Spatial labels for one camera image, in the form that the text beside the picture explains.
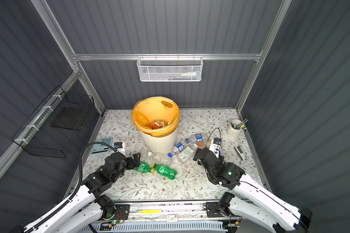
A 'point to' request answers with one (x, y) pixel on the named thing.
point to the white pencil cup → (235, 128)
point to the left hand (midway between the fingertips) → (133, 155)
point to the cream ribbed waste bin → (164, 144)
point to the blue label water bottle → (179, 147)
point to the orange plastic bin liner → (157, 108)
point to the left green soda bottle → (145, 167)
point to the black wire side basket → (54, 127)
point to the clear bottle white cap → (160, 158)
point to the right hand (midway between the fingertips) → (204, 153)
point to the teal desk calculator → (100, 148)
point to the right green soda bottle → (168, 172)
